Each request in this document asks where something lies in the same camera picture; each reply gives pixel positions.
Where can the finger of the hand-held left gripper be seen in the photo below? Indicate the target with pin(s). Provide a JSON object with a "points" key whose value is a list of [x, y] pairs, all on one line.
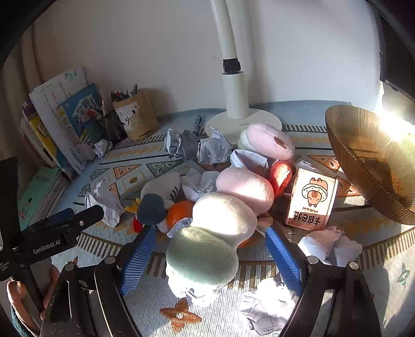
{"points": [[60, 216], [86, 218]]}

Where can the blue pen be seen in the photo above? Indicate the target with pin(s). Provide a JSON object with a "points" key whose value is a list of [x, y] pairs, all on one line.
{"points": [[196, 124]]}

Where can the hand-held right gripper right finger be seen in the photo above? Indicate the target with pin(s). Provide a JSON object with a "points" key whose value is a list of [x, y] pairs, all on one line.
{"points": [[283, 259]]}

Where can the white desk lamp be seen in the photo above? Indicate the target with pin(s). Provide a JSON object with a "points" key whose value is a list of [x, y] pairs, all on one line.
{"points": [[235, 97]]}

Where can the orange fruit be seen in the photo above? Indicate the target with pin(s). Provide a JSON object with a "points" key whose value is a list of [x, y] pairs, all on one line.
{"points": [[180, 212]]}

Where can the white paper ball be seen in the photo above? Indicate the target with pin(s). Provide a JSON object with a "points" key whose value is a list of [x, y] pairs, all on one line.
{"points": [[102, 148], [249, 161], [105, 204], [173, 142], [214, 149], [198, 185], [330, 246], [262, 304]]}

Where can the person's left hand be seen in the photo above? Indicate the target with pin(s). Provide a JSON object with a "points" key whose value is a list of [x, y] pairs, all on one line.
{"points": [[15, 293]]}

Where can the round pink white plush toy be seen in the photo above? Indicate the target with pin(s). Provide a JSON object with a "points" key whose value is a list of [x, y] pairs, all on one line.
{"points": [[269, 139]]}

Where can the white duck plush toy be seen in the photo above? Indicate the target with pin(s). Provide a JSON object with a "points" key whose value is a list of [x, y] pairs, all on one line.
{"points": [[160, 188]]}

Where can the black mesh pen holder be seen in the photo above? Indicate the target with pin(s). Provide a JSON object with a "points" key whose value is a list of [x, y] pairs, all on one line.
{"points": [[112, 128]]}

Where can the bundle of coloured pencils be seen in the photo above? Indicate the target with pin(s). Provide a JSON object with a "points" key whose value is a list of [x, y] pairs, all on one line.
{"points": [[95, 113]]}

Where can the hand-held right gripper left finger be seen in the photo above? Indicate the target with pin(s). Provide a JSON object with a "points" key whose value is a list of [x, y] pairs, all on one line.
{"points": [[137, 262]]}

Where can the brown wicker bowl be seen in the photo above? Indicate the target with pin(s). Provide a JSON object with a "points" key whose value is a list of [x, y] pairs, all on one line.
{"points": [[366, 155]]}

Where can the black wall television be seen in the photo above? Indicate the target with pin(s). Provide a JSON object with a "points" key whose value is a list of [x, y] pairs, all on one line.
{"points": [[395, 82]]}

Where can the blue illustrated book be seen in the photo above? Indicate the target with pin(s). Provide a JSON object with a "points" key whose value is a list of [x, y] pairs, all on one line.
{"points": [[82, 113]]}

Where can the bundle of pens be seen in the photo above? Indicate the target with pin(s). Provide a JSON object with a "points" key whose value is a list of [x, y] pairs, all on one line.
{"points": [[121, 95]]}

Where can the yellow book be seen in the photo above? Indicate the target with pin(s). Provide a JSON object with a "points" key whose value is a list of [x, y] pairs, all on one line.
{"points": [[42, 136]]}

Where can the kraft paper pen holder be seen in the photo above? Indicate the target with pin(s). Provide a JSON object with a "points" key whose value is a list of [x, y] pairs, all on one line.
{"points": [[137, 116]]}

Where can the pink white green plush toy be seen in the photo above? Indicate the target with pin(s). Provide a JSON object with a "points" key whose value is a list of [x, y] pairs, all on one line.
{"points": [[207, 252]]}

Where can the person's left forearm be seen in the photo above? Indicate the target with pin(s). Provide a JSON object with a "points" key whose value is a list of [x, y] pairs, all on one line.
{"points": [[19, 328]]}

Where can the leaning books stack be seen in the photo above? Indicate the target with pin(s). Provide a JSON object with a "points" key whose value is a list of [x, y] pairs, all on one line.
{"points": [[53, 97]]}

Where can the patterned table mat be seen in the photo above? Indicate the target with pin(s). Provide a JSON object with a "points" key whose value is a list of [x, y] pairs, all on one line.
{"points": [[207, 319]]}

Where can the red shiny object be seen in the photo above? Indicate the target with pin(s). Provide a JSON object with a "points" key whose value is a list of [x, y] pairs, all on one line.
{"points": [[280, 176]]}

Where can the teal book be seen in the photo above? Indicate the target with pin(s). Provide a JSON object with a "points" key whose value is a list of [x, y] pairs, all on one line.
{"points": [[39, 194]]}

